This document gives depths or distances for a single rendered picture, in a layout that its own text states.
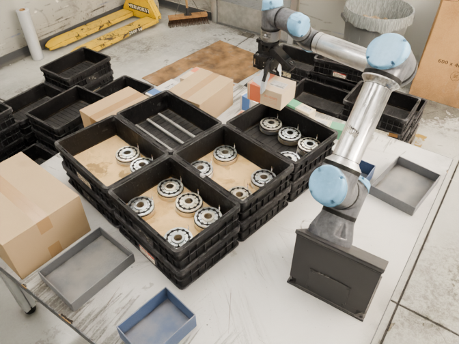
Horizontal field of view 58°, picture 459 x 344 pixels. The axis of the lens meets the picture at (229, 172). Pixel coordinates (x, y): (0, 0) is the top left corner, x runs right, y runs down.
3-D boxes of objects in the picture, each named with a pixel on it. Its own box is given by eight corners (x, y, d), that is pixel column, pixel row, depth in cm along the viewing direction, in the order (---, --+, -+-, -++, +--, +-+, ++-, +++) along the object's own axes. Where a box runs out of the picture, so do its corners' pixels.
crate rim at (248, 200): (295, 169, 164) (296, 165, 162) (242, 209, 148) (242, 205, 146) (224, 127, 185) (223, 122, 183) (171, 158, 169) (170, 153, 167)
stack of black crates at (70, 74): (95, 97, 344) (82, 46, 314) (122, 109, 331) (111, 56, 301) (56, 121, 319) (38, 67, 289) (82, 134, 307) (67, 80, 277)
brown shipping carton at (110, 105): (113, 154, 203) (106, 127, 192) (87, 136, 214) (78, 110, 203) (160, 127, 219) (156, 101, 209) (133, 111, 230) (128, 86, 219)
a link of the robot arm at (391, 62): (350, 216, 131) (423, 53, 127) (333, 211, 119) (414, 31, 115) (317, 201, 138) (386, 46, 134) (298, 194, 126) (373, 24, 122)
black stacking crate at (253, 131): (335, 153, 186) (339, 133, 178) (292, 186, 170) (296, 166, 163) (267, 117, 207) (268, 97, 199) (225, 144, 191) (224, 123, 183)
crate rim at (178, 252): (242, 209, 148) (242, 205, 146) (177, 259, 132) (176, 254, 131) (171, 158, 169) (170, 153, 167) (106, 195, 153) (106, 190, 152)
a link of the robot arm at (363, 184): (362, 220, 141) (378, 183, 140) (349, 216, 130) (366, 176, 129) (330, 206, 148) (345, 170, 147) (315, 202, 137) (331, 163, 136)
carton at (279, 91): (294, 97, 176) (296, 81, 171) (280, 110, 168) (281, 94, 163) (261, 86, 182) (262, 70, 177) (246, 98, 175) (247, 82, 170)
